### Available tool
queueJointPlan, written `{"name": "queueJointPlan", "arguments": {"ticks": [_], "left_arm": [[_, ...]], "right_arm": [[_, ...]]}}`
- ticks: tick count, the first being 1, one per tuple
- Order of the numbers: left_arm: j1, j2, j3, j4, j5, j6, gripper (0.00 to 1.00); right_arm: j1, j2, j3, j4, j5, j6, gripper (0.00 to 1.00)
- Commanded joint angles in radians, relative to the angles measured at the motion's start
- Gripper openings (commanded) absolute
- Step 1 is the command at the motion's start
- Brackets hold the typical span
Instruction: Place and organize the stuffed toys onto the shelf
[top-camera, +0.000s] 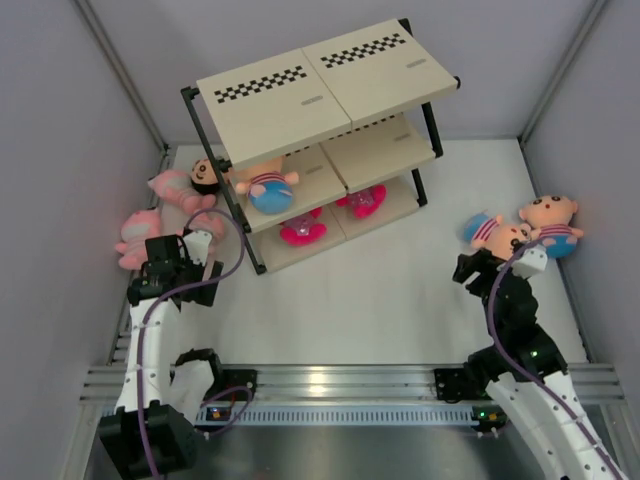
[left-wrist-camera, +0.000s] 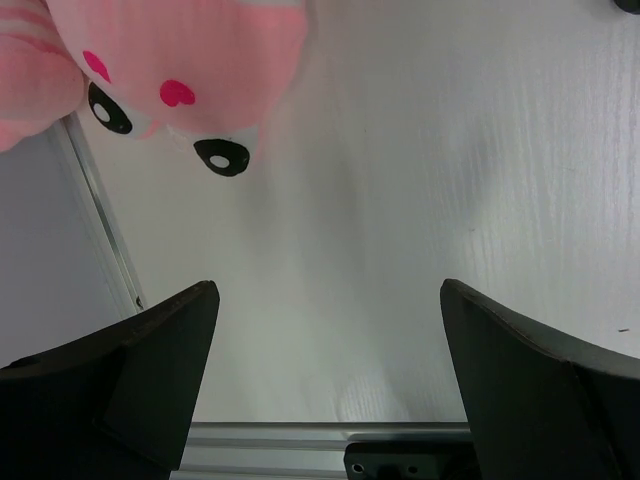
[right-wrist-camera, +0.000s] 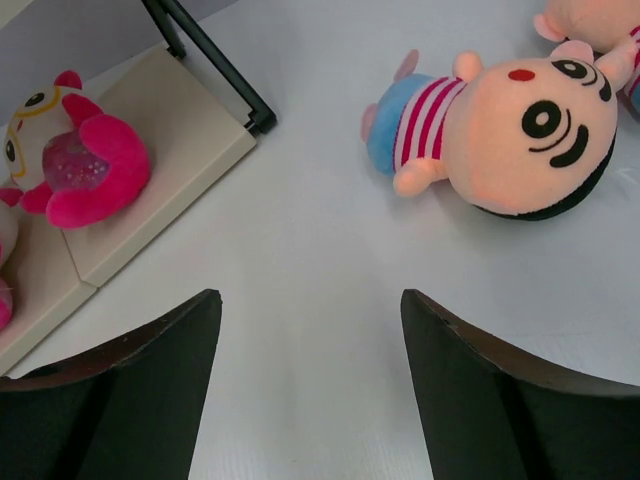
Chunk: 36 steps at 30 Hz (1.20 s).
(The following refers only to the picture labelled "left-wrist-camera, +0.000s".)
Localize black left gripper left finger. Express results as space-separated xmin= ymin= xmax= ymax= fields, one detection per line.
xmin=1 ymin=281 xmax=220 ymax=479

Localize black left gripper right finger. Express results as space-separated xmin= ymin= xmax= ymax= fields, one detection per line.
xmin=440 ymin=279 xmax=639 ymax=479

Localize pink striped plush toy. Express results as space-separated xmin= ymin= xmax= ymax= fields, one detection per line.
xmin=1 ymin=1 xmax=308 ymax=177

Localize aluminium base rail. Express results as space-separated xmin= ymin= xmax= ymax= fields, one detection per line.
xmin=171 ymin=422 xmax=482 ymax=479

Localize aluminium corner frame post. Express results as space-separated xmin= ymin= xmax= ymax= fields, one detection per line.
xmin=52 ymin=114 xmax=145 ymax=316

